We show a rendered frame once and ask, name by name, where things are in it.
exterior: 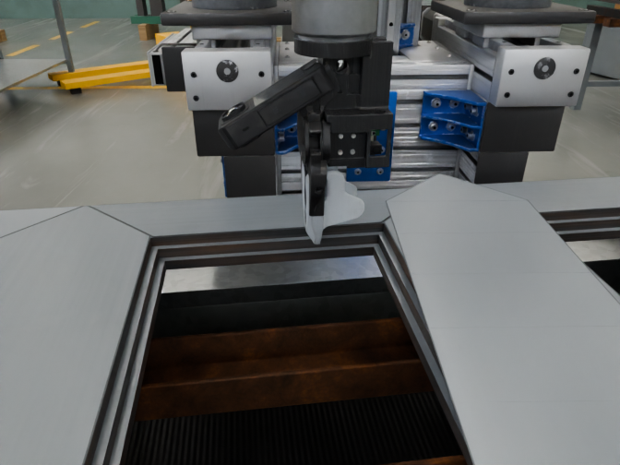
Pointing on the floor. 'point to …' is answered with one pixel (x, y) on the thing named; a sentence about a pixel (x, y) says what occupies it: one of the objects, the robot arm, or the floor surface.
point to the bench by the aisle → (10, 70)
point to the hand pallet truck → (85, 77)
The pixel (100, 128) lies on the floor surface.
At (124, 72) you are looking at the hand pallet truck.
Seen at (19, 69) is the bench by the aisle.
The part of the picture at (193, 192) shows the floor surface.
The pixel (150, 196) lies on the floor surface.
